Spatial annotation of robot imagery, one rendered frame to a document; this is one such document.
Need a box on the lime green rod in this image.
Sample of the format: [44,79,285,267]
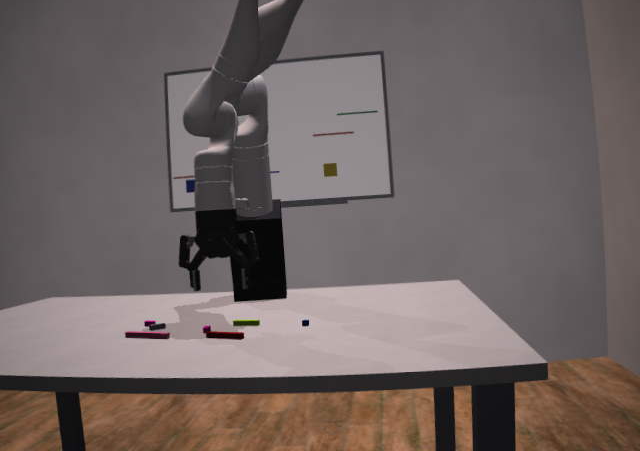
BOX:
[233,320,260,326]

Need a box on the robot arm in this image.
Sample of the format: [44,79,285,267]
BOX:
[183,0,303,217]

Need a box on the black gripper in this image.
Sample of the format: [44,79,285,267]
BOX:
[179,209,260,291]

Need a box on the pink rod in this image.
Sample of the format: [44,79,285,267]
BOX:
[125,331,170,339]

